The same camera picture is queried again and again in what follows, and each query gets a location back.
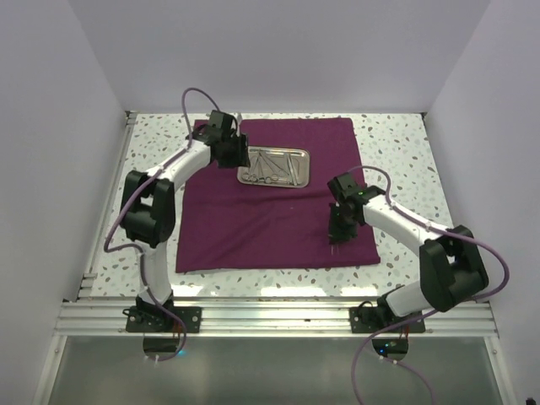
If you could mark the aluminium rail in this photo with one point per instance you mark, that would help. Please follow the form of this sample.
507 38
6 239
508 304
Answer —
317 318
89 276

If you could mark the surgical scissors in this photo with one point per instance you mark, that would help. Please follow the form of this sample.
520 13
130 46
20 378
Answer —
255 173

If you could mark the aluminium front rail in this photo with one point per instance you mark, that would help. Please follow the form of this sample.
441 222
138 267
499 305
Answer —
317 318

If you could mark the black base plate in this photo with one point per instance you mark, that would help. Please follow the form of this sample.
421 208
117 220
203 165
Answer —
140 321
369 318

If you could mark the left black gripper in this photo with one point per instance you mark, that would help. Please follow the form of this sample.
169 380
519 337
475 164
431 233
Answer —
241 158

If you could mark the aluminium left side rail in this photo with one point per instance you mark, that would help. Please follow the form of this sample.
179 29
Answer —
89 276

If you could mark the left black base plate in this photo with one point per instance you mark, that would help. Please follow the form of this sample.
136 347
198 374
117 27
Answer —
140 321

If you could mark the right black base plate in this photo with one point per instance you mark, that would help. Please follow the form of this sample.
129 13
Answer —
369 318

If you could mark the purple cloth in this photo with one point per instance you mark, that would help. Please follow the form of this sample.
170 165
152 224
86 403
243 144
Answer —
228 225

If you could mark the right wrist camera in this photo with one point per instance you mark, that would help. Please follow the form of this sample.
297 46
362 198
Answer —
347 191

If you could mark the steel instrument tray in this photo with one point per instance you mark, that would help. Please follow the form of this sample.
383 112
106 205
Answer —
302 163

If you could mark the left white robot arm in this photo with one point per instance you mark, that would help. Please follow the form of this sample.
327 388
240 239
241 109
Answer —
148 208

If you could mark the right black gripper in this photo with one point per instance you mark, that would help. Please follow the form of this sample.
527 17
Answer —
336 234

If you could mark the surgical forceps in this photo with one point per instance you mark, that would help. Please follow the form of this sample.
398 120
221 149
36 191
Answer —
272 168

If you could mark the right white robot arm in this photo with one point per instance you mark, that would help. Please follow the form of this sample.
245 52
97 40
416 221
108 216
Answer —
451 269

